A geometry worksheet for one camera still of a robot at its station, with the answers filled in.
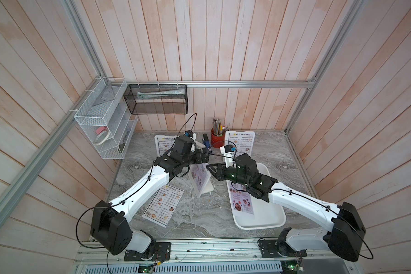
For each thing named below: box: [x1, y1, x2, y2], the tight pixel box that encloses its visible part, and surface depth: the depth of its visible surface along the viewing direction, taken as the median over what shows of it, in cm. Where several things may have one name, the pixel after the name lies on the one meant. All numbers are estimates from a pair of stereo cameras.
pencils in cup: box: [212, 117, 231, 137], surface depth 106 cm
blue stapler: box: [202, 133, 211, 149], surface depth 113 cm
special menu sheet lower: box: [230, 182, 255, 215], surface depth 85 cm
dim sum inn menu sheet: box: [142, 183, 185, 228], surface depth 89 cm
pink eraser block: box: [95, 126, 108, 135], surface depth 83 cm
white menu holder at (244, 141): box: [224, 130, 256, 157], surface depth 97 cm
